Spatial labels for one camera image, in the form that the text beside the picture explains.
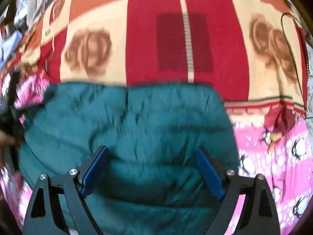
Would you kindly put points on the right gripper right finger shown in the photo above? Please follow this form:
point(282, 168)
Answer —
point(258, 214)

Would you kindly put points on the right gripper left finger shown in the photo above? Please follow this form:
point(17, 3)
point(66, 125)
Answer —
point(44, 213)

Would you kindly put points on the dark green puffer jacket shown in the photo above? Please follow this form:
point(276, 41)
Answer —
point(151, 184)

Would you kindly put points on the pink penguin print quilt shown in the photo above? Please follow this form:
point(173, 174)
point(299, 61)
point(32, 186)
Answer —
point(287, 167)

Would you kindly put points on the lavender garment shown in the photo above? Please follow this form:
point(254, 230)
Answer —
point(9, 45)

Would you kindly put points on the red cream rose blanket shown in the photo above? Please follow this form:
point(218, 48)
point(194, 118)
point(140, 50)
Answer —
point(250, 51)

